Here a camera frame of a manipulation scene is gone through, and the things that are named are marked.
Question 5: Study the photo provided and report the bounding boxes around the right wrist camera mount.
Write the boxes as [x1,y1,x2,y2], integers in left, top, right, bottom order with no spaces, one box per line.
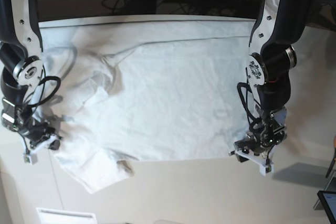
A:
[22,134,64,165]

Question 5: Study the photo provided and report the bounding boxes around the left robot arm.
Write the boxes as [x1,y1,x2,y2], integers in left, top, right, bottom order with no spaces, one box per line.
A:
[234,0,313,164]

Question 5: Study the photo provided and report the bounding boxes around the black tablet with stand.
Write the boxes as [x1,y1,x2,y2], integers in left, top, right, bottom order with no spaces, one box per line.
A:
[313,171,335,224]

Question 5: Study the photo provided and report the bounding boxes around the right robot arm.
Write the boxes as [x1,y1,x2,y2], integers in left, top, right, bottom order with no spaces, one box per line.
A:
[1,0,62,154]

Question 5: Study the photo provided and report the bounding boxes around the white T-shirt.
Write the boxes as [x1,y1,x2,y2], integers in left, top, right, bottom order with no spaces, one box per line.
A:
[37,21,253,194]

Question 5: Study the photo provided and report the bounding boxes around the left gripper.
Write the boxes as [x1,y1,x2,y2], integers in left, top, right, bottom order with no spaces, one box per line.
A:
[234,129,287,163]

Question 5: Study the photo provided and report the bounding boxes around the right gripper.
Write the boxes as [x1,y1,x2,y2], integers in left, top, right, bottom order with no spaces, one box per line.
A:
[22,122,60,151]

